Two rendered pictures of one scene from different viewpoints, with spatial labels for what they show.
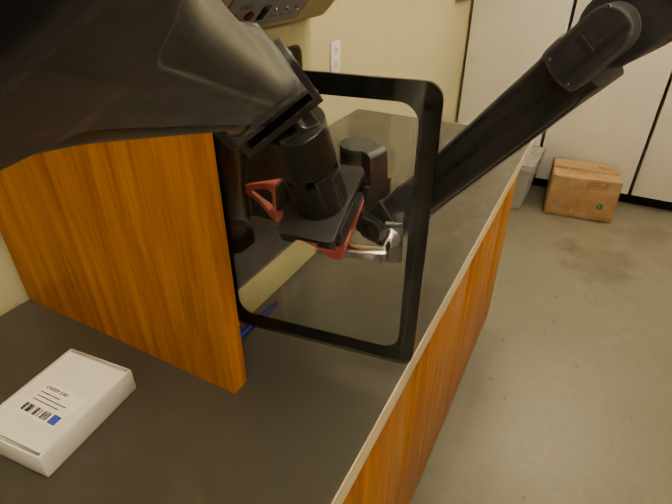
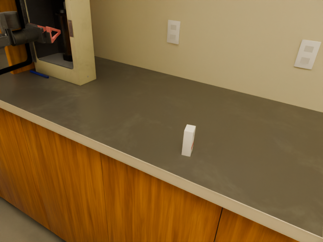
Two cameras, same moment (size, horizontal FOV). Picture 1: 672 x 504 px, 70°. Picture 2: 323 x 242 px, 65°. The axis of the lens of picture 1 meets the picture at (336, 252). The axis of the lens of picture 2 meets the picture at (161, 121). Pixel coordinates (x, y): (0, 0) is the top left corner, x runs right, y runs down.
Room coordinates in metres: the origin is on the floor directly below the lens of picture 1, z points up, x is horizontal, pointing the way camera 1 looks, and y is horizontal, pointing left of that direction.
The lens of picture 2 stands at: (1.30, -1.08, 1.43)
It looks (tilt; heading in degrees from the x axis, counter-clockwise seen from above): 31 degrees down; 91
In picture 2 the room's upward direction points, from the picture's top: 3 degrees clockwise
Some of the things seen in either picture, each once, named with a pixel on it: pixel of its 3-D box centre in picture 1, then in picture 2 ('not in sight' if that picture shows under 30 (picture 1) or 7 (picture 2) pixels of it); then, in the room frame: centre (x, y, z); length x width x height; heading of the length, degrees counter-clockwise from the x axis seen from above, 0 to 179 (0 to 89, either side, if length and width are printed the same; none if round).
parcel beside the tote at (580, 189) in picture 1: (581, 189); not in sight; (2.92, -1.63, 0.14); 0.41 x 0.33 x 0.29; 68
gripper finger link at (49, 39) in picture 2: not in sight; (49, 32); (0.78, 0.07, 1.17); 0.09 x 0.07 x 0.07; 62
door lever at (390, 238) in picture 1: (357, 244); not in sight; (0.50, -0.03, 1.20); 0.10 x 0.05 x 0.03; 70
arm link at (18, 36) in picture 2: not in sight; (16, 36); (0.68, -0.03, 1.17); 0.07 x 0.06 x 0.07; 62
